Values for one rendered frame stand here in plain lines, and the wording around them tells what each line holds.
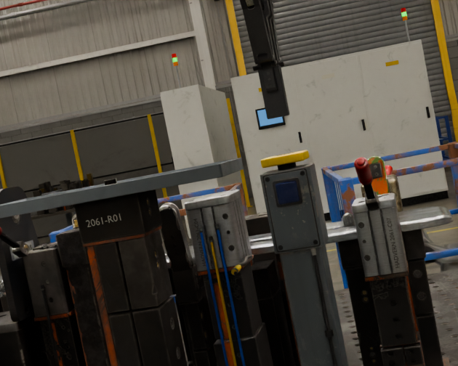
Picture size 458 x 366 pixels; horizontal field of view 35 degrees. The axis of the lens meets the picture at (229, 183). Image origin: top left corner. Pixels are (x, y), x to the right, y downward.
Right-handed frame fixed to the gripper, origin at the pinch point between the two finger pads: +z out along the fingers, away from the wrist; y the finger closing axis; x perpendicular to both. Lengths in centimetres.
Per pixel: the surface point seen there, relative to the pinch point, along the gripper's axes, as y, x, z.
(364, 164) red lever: 1.8, -10.3, 12.2
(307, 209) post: -3.2, -2.1, 16.5
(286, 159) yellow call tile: -2.8, -0.4, 9.3
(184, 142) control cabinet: 788, 255, -1
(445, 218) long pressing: 25.3, -20.3, 25.1
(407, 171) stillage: 218, -14, 33
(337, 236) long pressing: 24.2, -2.2, 25.1
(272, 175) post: -3.2, 1.7, 11.1
